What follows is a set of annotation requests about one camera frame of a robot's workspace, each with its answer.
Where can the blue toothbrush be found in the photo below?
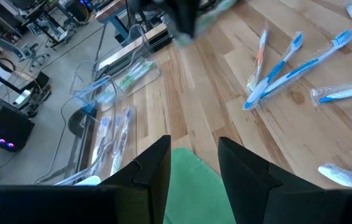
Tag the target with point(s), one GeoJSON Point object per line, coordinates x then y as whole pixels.
{"type": "Point", "coordinates": [303, 67]}
{"type": "Point", "coordinates": [275, 70]}
{"type": "Point", "coordinates": [344, 92]}

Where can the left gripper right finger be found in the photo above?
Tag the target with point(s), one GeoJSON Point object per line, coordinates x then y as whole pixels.
{"type": "Point", "coordinates": [272, 199]}

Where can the black clamp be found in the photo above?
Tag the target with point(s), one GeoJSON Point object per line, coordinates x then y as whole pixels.
{"type": "Point", "coordinates": [81, 121]}

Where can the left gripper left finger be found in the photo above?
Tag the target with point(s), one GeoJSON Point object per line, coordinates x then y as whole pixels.
{"type": "Point", "coordinates": [101, 205]}

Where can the grey office chair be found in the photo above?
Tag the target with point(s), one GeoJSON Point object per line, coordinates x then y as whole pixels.
{"type": "Point", "coordinates": [23, 51]}

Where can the black computer tower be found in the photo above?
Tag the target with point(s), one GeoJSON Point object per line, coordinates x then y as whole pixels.
{"type": "Point", "coordinates": [8, 130]}

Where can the green cloth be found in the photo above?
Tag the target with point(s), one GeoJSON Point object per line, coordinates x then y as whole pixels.
{"type": "Point", "coordinates": [194, 193]}

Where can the purple toothbrush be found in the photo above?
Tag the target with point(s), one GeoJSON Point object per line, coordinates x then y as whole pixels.
{"type": "Point", "coordinates": [340, 175]}
{"type": "Point", "coordinates": [101, 140]}
{"type": "Point", "coordinates": [117, 130]}
{"type": "Point", "coordinates": [123, 140]}

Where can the orange toothbrush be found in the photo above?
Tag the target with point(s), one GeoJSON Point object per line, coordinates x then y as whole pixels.
{"type": "Point", "coordinates": [260, 56]}

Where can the black equipment cart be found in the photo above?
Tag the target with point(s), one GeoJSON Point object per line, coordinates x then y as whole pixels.
{"type": "Point", "coordinates": [36, 90]}

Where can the clear plastic bin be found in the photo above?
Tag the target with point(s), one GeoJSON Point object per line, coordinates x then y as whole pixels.
{"type": "Point", "coordinates": [149, 82]}
{"type": "Point", "coordinates": [134, 137]}

